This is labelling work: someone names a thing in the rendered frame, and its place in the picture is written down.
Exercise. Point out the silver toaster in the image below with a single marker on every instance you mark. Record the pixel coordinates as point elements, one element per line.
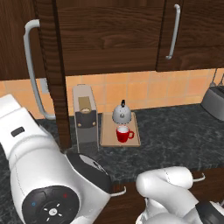
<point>214,102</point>

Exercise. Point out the hanging kitchen utensil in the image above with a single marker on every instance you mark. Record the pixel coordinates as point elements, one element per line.
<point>213,78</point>

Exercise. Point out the red mug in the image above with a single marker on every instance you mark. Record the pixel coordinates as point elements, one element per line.
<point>123,134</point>

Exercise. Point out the dark wood cabinet panel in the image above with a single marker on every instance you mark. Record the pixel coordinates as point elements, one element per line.
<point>14,38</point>

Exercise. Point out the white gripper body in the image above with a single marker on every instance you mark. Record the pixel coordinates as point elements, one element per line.
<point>8,105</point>

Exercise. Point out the white wall socket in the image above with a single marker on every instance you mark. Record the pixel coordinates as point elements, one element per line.
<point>44,85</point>

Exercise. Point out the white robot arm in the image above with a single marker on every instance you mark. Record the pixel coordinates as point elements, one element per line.
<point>43,172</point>

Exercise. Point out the dark wood closed cabinet door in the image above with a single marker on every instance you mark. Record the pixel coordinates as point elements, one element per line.
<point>201,32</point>

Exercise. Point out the light wooden tray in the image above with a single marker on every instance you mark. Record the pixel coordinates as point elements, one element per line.
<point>108,134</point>

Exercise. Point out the grey coffee machine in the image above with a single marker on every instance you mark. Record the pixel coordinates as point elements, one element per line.
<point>85,119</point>

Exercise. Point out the dark wood drawer front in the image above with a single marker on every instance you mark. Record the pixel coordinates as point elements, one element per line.
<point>211,186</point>
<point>125,207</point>

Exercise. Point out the dark wood open cabinet door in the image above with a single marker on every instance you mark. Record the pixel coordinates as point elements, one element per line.
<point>55,87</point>

